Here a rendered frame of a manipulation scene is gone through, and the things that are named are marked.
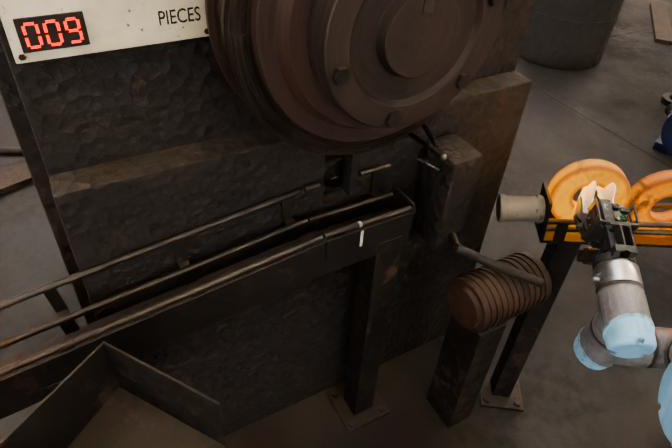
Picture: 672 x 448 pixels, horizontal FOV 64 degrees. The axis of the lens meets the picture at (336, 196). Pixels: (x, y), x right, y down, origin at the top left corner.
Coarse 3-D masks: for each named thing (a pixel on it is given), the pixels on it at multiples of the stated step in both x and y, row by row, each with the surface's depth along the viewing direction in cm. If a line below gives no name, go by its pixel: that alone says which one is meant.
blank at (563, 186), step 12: (564, 168) 108; (576, 168) 106; (588, 168) 105; (600, 168) 104; (612, 168) 104; (552, 180) 110; (564, 180) 107; (576, 180) 106; (588, 180) 106; (600, 180) 106; (612, 180) 106; (624, 180) 105; (552, 192) 109; (564, 192) 108; (624, 192) 107; (564, 204) 110; (624, 204) 108; (564, 216) 112
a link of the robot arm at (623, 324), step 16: (608, 288) 90; (624, 288) 89; (640, 288) 89; (608, 304) 89; (624, 304) 87; (640, 304) 87; (592, 320) 94; (608, 320) 88; (624, 320) 86; (640, 320) 85; (608, 336) 87; (624, 336) 85; (640, 336) 84; (624, 352) 87; (640, 352) 86
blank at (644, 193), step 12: (648, 180) 106; (660, 180) 104; (636, 192) 107; (648, 192) 105; (660, 192) 105; (636, 204) 107; (648, 204) 107; (648, 216) 109; (660, 216) 111; (648, 228) 111; (660, 228) 110
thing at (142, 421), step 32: (96, 352) 75; (64, 384) 71; (96, 384) 78; (128, 384) 81; (160, 384) 75; (32, 416) 68; (64, 416) 74; (96, 416) 80; (128, 416) 80; (160, 416) 80; (192, 416) 76
